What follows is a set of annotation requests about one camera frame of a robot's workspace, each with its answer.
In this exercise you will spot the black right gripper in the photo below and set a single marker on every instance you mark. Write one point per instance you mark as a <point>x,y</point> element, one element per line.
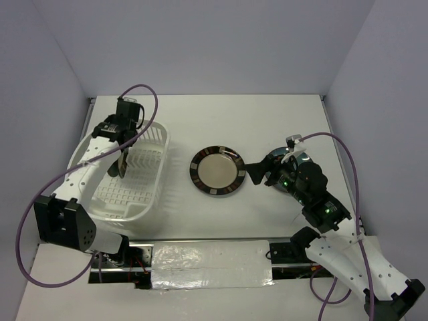
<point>259,168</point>

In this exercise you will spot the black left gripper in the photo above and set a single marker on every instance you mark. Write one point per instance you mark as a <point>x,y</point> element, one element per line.
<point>110,117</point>

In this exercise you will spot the black rimmed cream plate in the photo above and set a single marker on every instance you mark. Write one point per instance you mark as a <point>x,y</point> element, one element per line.
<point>217,171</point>

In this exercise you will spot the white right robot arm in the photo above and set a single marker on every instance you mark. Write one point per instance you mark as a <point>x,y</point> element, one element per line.
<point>332,240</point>

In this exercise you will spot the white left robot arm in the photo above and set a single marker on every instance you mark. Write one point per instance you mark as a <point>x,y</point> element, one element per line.
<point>62,218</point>

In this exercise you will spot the white plastic dish rack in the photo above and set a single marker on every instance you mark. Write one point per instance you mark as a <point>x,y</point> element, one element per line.
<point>121,202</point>

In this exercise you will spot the silver foil covered panel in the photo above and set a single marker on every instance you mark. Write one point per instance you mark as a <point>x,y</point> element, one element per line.
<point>211,265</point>

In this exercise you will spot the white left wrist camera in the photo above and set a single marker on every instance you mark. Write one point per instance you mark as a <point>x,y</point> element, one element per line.
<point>128,99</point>

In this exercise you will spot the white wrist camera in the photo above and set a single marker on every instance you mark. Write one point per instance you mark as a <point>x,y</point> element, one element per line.
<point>294,148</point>
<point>128,99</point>

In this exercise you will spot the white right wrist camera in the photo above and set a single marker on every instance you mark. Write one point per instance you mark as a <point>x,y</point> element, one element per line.
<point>294,148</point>

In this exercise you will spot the metal base rail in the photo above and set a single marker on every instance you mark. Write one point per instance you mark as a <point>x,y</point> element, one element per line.
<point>134,268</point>

